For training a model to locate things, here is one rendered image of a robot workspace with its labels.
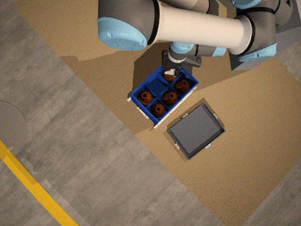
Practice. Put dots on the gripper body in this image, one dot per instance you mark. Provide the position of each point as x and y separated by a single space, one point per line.
168 64

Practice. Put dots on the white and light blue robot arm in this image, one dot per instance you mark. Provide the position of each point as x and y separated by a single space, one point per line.
133 24

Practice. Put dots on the blue divided crate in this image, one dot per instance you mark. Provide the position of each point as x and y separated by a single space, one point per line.
156 85

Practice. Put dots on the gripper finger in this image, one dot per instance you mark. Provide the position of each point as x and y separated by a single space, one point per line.
173 72

